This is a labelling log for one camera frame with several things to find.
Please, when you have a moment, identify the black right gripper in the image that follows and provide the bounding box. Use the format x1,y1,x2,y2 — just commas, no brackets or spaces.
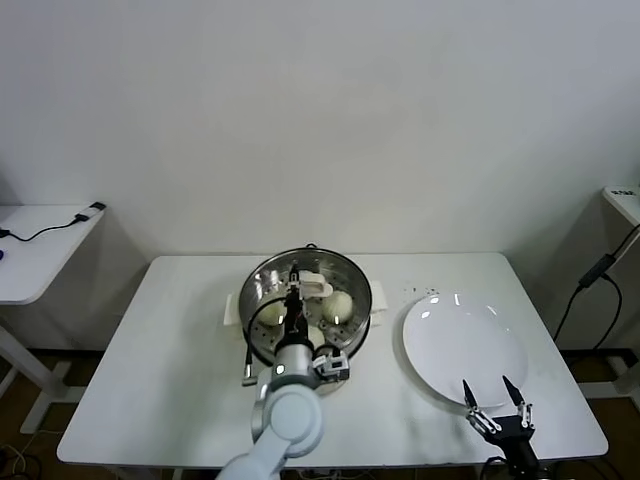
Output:
462,374,542,471

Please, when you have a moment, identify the white round plate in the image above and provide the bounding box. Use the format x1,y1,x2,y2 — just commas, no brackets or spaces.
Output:
401,293,530,409

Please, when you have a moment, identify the stainless steel steamer basket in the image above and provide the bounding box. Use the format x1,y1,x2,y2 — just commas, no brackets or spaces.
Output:
238,251,374,374

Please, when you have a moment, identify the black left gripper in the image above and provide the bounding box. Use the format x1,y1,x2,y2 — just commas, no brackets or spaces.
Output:
279,268,309,347

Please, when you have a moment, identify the black charger cable with plug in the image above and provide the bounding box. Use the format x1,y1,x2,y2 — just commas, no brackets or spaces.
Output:
0,201,107,244

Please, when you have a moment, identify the black power adapter with cable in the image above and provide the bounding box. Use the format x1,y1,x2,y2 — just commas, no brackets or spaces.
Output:
552,219,640,346

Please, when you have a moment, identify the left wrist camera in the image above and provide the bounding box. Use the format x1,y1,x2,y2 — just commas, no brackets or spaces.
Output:
313,349,351,382

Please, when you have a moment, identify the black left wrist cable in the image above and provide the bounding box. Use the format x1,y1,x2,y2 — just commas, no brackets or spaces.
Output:
242,294,292,387

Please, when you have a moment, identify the white side table with cable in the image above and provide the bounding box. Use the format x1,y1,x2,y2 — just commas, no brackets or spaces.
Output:
0,203,109,436

